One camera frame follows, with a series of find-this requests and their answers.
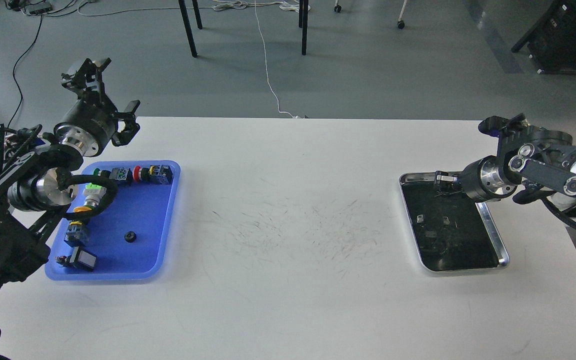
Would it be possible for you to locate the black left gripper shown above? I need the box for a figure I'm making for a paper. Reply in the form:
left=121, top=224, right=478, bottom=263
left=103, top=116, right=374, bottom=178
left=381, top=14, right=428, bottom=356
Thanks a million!
left=54, top=57, right=141, bottom=157

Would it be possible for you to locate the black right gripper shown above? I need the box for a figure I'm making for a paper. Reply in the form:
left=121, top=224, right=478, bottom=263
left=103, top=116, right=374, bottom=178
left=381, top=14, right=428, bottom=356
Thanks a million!
left=434, top=156, right=516, bottom=203

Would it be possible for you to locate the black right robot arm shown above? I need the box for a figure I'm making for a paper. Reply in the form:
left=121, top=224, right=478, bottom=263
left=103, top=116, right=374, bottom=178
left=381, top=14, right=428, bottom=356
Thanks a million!
left=433, top=114, right=576, bottom=230

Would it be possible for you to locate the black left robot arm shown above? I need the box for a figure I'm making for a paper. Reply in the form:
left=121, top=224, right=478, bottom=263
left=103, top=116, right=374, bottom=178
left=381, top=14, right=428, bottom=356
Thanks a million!
left=0, top=58, right=140, bottom=290

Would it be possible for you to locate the silver metal tray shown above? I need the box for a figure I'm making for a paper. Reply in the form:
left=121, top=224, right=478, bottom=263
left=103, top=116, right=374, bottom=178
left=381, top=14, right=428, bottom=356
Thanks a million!
left=398, top=172, right=510, bottom=275

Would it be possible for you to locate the blue plastic tray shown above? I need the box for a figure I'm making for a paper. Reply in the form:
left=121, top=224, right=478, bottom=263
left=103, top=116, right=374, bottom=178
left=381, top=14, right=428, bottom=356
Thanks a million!
left=45, top=160, right=182, bottom=281

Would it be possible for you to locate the black power strip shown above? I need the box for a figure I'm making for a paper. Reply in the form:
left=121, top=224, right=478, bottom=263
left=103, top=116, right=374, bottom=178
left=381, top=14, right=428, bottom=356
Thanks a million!
left=19, top=0, right=53, bottom=16

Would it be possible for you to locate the black table leg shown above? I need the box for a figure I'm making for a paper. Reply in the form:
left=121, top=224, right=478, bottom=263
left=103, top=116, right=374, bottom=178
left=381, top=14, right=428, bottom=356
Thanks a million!
left=178, top=0, right=198, bottom=59
left=298, top=0, right=310, bottom=56
left=191, top=0, right=203, bottom=30

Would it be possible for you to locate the black cabinet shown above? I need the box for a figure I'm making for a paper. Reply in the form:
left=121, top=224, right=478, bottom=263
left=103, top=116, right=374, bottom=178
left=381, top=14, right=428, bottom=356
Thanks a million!
left=510, top=0, right=576, bottom=75

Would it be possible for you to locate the green push button switch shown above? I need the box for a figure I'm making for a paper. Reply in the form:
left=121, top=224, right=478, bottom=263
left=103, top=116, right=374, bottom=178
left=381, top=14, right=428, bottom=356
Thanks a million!
left=92, top=167, right=134, bottom=186

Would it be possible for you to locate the red push button switch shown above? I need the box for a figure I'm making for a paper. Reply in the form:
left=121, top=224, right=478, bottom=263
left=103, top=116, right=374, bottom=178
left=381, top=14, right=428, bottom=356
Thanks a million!
left=132, top=164, right=174, bottom=185

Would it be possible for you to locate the black floor cable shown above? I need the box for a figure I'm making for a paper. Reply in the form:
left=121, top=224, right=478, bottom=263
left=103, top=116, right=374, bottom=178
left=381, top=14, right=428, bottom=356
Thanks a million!
left=6, top=0, right=78, bottom=131

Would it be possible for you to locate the green white selector switch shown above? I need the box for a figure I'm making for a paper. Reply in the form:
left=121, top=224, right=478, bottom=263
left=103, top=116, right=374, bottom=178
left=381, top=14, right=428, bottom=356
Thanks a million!
left=82, top=183, right=107, bottom=208

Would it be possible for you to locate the yellow push button switch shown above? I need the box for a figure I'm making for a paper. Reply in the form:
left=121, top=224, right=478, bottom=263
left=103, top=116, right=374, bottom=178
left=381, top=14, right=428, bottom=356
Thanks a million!
left=64, top=217, right=92, bottom=248

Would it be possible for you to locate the white floor cable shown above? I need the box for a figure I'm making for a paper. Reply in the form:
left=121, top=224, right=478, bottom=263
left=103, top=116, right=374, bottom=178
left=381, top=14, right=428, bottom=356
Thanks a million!
left=78, top=0, right=312, bottom=120

